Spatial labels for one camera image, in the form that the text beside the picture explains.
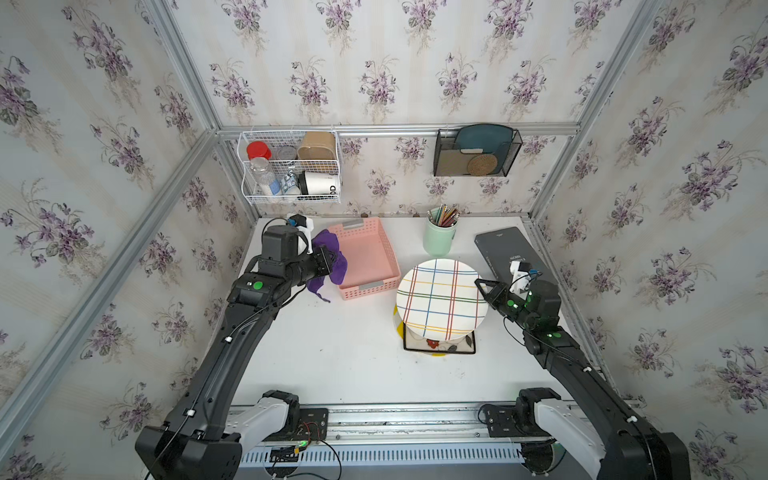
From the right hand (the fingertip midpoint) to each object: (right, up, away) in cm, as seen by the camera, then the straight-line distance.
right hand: (479, 281), depth 80 cm
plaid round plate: (-11, -5, 0) cm, 12 cm away
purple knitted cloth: (-37, +3, -6) cm, 38 cm away
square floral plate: (-3, -19, +4) cm, 20 cm away
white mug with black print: (-47, +29, +13) cm, 57 cm away
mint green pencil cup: (-7, +11, +23) cm, 27 cm away
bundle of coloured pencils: (-5, +20, +22) cm, 30 cm away
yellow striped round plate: (-22, -15, +8) cm, 27 cm away
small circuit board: (-50, -41, -9) cm, 66 cm away
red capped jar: (-66, +40, +12) cm, 78 cm away
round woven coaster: (+7, +36, +18) cm, 41 cm away
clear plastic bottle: (-63, +31, +10) cm, 71 cm away
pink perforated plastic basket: (-31, +2, +29) cm, 43 cm away
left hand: (-36, +7, -8) cm, 38 cm away
